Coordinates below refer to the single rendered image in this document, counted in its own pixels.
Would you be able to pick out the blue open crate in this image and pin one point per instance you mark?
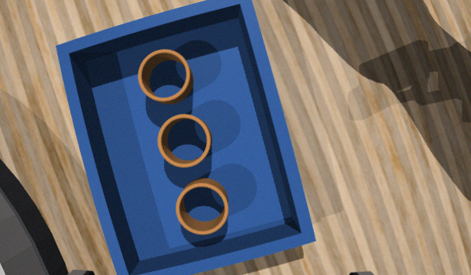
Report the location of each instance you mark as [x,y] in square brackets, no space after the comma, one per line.
[135,189]

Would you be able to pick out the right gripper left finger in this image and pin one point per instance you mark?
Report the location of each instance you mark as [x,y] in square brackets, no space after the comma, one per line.
[81,272]

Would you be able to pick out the bronze bushing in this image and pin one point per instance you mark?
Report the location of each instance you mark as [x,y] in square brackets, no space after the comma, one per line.
[164,147]
[193,225]
[147,67]

